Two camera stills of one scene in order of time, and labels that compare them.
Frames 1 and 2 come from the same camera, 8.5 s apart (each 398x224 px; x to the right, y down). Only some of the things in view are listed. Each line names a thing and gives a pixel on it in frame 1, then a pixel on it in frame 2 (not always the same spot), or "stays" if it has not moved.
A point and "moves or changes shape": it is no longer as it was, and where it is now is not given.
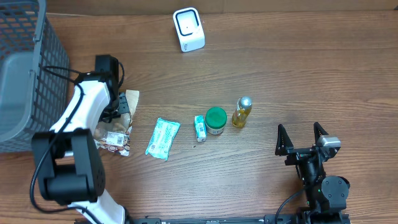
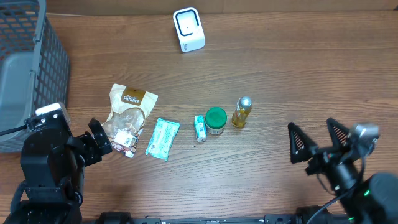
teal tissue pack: (201, 129) stays
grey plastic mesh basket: (34, 74) stays
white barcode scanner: (189, 29) stays
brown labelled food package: (114, 135) moves or changes shape
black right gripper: (285, 147) -> (321, 158)
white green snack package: (162, 138) stays
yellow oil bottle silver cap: (243, 107) stays
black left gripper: (123, 106) -> (94, 144)
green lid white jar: (216, 119) stays
